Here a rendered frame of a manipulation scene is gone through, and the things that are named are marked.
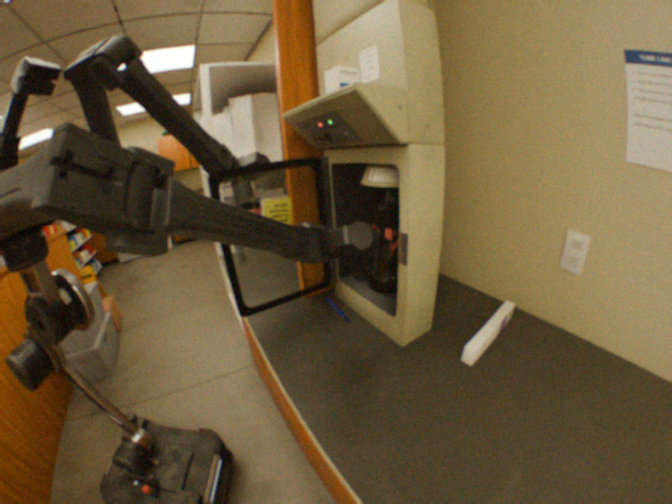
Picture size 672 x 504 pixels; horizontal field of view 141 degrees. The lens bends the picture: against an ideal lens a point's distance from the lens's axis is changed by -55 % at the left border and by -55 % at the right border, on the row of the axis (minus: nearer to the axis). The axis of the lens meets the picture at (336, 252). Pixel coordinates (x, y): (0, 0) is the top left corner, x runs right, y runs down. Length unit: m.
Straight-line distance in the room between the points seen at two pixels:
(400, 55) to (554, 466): 0.78
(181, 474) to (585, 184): 1.78
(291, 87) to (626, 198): 0.93
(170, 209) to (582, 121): 0.86
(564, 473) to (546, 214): 0.63
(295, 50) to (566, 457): 1.13
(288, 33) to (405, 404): 0.97
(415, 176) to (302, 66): 0.49
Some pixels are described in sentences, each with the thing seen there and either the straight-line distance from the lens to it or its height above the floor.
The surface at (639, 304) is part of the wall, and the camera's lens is 0.87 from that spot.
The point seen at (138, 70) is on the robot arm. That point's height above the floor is 1.62.
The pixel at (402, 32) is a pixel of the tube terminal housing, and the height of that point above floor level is 1.62.
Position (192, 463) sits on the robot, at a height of 0.24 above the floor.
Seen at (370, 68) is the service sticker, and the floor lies 1.57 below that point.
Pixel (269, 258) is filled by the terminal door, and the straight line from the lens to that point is 0.70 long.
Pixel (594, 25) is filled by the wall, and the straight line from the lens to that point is 0.87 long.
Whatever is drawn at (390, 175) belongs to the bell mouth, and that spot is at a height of 1.34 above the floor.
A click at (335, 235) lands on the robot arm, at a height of 1.24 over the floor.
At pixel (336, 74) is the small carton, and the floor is 1.55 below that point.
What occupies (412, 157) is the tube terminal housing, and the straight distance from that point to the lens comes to 0.50.
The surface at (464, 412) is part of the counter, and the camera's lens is 0.57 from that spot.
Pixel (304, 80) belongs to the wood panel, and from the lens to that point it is 0.81.
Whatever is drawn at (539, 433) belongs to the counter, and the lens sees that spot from 0.60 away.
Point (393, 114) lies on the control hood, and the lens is 0.47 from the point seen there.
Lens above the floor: 1.40
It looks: 22 degrees down
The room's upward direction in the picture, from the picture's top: 4 degrees counter-clockwise
